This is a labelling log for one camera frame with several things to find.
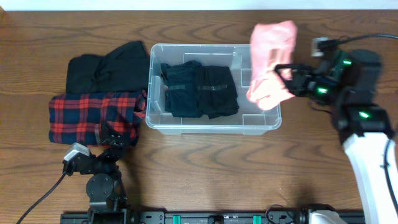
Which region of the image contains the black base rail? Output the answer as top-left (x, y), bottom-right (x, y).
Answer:
top-left (60, 210), bottom-right (309, 224)

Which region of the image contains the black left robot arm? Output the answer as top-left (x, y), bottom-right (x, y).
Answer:
top-left (73, 121), bottom-right (130, 224)

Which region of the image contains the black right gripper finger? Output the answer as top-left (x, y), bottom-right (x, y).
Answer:
top-left (274, 70), bottom-right (307, 96)
top-left (274, 63), bottom-right (314, 73)

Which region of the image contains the black garment with tape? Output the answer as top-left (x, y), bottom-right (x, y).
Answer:
top-left (195, 66), bottom-right (239, 119)

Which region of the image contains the clear plastic storage container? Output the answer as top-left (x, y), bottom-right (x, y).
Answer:
top-left (146, 44), bottom-right (282, 135)

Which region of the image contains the black right camera cable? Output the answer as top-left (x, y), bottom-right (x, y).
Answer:
top-left (328, 32), bottom-right (398, 44)

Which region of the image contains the black folded shirt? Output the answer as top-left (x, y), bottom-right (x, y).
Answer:
top-left (66, 40), bottom-right (150, 94)

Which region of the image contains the pink t-shirt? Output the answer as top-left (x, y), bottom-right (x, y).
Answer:
top-left (246, 21), bottom-right (297, 110)

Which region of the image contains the black camera cable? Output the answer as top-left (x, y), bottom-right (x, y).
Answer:
top-left (15, 171), bottom-right (68, 224)
top-left (328, 32), bottom-right (398, 44)

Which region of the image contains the dark navy garment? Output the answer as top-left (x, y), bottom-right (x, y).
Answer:
top-left (161, 60), bottom-right (202, 118)

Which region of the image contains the black left camera cable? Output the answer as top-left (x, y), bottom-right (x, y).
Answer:
top-left (15, 171), bottom-right (68, 224)

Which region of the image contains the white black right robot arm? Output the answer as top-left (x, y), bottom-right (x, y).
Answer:
top-left (274, 49), bottom-right (397, 223)

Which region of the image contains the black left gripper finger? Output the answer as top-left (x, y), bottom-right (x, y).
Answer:
top-left (104, 122), bottom-right (125, 147)
top-left (95, 123), bottom-right (107, 146)

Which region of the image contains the red navy plaid shirt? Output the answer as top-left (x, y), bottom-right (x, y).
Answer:
top-left (49, 90), bottom-right (147, 146)

